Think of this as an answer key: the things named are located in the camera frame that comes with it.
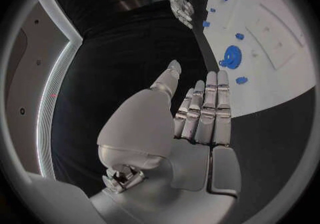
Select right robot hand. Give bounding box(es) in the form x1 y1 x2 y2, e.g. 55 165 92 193
169 0 196 30

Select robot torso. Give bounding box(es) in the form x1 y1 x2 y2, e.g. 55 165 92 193
3 0 85 181

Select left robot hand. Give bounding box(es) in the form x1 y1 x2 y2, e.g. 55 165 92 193
89 59 243 224

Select white task board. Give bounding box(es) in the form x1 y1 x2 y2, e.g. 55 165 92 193
203 0 316 118

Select blue gear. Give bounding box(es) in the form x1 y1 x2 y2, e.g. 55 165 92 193
223 45 244 70

